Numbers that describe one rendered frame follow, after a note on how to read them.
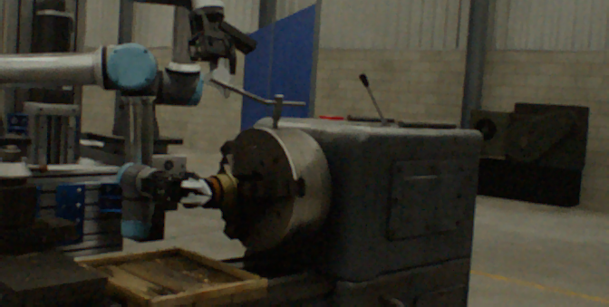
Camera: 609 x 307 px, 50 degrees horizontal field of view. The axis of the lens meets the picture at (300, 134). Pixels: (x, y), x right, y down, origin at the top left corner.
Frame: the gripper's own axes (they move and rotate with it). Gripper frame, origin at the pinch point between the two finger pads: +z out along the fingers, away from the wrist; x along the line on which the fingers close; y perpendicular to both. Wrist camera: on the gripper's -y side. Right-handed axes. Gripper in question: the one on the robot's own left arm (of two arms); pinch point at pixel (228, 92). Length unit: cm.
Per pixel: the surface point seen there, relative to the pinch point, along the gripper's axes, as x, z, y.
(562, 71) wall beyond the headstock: -323, -191, -956
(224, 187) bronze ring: -5.3, 21.7, 1.2
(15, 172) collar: -12, 15, 46
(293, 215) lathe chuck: 3.5, 30.8, -11.2
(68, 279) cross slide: 4, 38, 44
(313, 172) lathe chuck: 6.3, 21.2, -17.3
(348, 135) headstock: 10.4, 12.8, -27.9
